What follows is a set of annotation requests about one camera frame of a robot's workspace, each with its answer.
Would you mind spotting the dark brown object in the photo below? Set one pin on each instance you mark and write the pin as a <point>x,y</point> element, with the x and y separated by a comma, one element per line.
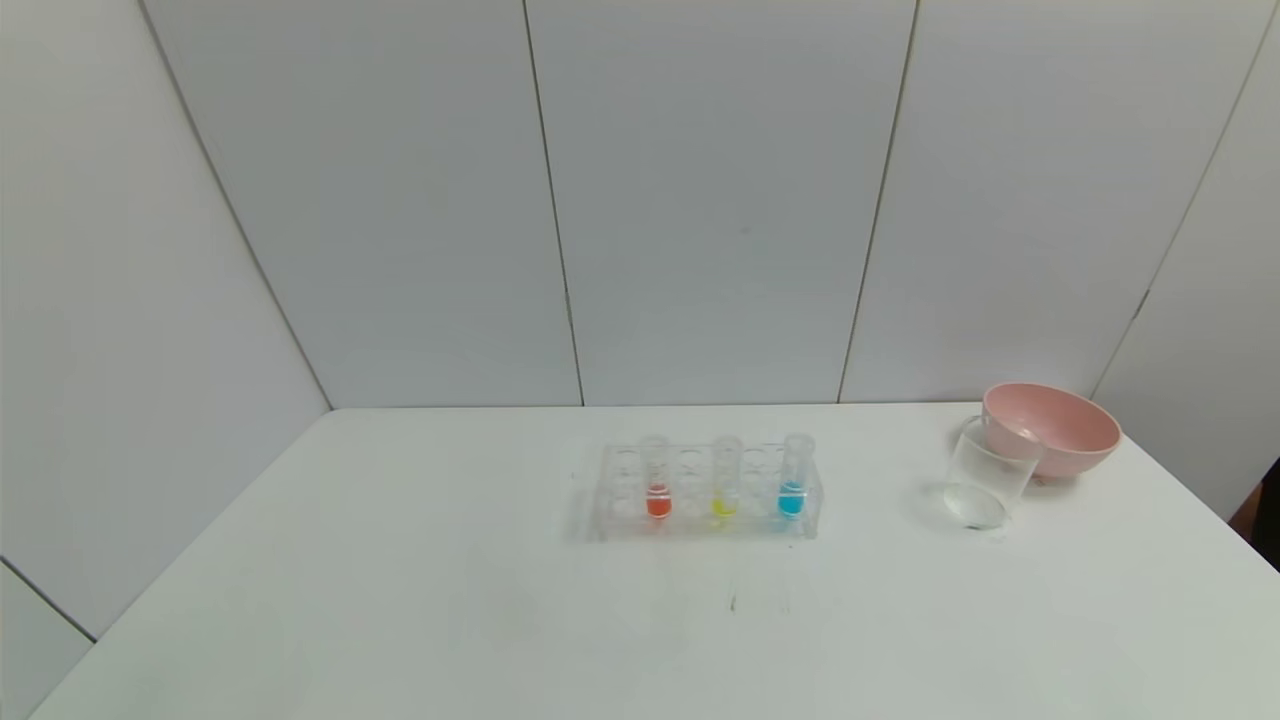
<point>1265,520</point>

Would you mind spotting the test tube with yellow pigment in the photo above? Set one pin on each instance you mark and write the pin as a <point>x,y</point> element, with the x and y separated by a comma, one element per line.
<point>726,495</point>

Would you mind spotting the test tube with blue pigment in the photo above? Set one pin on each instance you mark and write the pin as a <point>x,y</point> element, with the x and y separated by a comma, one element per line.
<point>792,495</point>

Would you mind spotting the test tube with red pigment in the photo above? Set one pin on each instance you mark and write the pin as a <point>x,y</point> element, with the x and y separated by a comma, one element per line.
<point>657,495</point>

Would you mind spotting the clear glass beaker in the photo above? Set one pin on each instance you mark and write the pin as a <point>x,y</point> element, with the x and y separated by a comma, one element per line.
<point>985,490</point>

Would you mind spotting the clear plastic test tube rack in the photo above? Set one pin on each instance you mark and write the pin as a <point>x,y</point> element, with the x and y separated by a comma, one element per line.
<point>690,500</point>

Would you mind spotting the pink bowl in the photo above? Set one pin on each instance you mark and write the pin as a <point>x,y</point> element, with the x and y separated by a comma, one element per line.
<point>1060,430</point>

